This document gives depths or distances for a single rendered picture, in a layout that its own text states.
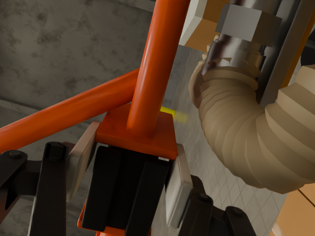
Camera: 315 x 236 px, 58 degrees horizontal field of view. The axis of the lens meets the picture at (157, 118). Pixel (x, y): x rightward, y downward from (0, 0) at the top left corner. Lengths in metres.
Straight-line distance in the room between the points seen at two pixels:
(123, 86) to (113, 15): 9.48
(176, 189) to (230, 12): 0.12
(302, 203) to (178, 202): 1.03
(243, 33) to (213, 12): 1.70
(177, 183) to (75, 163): 0.06
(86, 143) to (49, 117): 0.07
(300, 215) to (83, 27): 9.35
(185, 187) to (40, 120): 0.13
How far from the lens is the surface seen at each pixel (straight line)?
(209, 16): 1.89
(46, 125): 0.24
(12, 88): 11.81
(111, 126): 0.21
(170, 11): 0.19
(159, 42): 0.19
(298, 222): 1.19
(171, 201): 0.18
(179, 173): 0.18
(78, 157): 0.16
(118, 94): 0.22
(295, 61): 0.30
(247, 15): 0.21
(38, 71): 11.07
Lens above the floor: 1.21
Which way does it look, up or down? 5 degrees down
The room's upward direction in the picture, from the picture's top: 74 degrees counter-clockwise
